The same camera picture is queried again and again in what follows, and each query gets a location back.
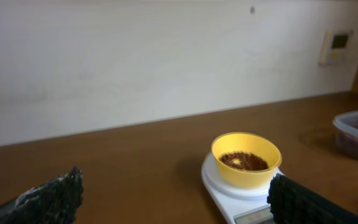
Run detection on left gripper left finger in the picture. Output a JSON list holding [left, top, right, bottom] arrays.
[[0, 167, 84, 224]]

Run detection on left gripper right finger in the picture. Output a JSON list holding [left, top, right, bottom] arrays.
[[267, 174, 358, 224]]

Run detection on red beans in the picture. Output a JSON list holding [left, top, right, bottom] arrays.
[[219, 152, 269, 171]]

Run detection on white digital kitchen scale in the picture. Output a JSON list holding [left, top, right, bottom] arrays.
[[201, 153, 274, 224]]

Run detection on yellow plastic bowl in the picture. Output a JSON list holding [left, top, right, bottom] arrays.
[[211, 132, 282, 189]]

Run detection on white wall outlet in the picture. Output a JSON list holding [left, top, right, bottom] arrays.
[[318, 30, 354, 66]]

